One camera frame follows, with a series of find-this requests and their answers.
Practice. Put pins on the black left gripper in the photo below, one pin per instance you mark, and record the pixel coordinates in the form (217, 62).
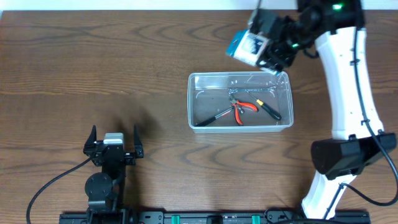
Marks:
(112, 152)

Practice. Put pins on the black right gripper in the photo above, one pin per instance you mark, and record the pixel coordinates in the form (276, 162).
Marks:
(277, 62)

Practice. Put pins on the blue white cardboard box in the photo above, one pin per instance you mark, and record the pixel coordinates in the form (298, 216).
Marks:
(248, 48)

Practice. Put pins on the clear plastic storage container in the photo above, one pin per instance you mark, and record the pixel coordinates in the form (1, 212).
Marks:
(207, 95)

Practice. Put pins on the black yellow screwdriver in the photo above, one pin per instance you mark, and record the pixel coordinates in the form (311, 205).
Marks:
(272, 112)

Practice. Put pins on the silver combination wrench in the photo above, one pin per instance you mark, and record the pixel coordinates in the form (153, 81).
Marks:
(242, 90)

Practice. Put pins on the small steel claw hammer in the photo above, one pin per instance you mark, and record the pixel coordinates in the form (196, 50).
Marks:
(215, 117)

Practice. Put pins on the red handled pliers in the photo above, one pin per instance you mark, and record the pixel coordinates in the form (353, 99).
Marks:
(239, 108)

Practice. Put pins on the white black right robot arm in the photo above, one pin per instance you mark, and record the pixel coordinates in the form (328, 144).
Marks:
(337, 31)

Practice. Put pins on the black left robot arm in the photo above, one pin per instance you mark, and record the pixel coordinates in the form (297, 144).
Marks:
(105, 189)

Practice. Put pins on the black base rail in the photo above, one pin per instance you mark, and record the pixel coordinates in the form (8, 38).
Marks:
(269, 216)

